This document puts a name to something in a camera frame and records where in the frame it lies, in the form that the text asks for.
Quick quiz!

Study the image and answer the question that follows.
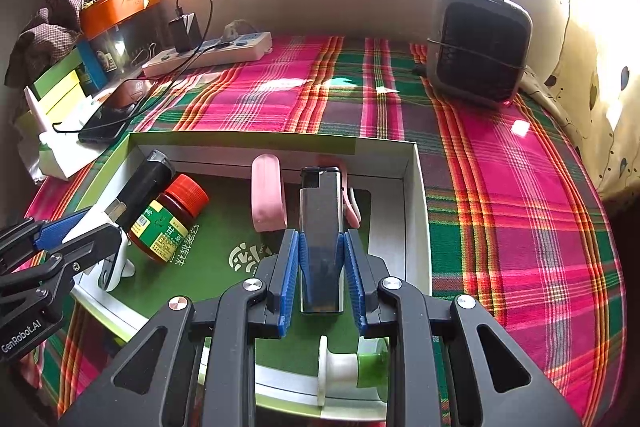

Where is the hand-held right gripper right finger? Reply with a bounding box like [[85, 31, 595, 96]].
[[342, 229, 583, 427]]

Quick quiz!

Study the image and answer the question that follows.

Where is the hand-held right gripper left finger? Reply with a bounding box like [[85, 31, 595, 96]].
[[57, 229, 301, 427]]

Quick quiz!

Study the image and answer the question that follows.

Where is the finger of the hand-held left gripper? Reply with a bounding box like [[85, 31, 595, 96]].
[[0, 207, 93, 263], [0, 225, 123, 295]]

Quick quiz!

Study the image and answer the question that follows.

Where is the small white black gadget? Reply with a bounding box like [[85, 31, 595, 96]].
[[65, 202, 136, 293]]

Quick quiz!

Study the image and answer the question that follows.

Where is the grey utility knife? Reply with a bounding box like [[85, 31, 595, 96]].
[[299, 167, 346, 315]]

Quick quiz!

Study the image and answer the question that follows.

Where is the pink and green clip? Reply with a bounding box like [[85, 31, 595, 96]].
[[340, 162, 362, 228]]

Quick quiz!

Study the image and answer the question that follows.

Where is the red-capped bottle green label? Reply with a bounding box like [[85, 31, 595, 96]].
[[127, 174, 210, 264]]

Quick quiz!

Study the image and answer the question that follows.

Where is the black flashlight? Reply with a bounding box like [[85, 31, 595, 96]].
[[102, 149, 176, 225]]

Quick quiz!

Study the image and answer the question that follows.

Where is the green white cardboard box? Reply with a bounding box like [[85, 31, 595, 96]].
[[70, 131, 433, 420]]

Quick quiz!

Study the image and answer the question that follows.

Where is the pink oblong case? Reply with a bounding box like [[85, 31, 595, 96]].
[[251, 154, 288, 233]]

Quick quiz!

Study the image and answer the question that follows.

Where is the white and green spool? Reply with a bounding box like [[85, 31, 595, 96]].
[[317, 336, 391, 408]]

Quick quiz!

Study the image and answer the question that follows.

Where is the black smartphone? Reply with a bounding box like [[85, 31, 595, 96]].
[[77, 104, 141, 144]]

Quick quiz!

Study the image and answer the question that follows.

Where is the white plastic holder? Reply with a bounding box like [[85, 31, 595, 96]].
[[24, 86, 58, 138]]

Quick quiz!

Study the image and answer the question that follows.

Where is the green yellow cardboard box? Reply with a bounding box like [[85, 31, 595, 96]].
[[30, 52, 86, 115]]

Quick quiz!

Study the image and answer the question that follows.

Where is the blue box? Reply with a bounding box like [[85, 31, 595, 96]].
[[75, 39, 118, 90]]

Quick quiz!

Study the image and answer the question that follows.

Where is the dark patterned cloth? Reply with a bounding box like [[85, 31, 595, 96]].
[[5, 7, 81, 88]]

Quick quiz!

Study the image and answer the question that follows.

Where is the orange box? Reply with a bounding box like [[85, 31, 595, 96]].
[[79, 0, 161, 40]]

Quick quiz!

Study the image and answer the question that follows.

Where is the black charger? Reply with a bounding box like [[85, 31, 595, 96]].
[[168, 13, 202, 54]]

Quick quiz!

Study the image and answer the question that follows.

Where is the white power strip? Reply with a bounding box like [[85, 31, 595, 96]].
[[142, 31, 273, 78]]

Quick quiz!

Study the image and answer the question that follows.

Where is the grey portable heater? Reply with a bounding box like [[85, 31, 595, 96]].
[[425, 0, 533, 108]]

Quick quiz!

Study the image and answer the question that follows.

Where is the cream curtain with hearts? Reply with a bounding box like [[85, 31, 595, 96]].
[[520, 0, 640, 202]]

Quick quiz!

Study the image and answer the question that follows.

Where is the black charger cable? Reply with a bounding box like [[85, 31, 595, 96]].
[[52, 0, 215, 135]]

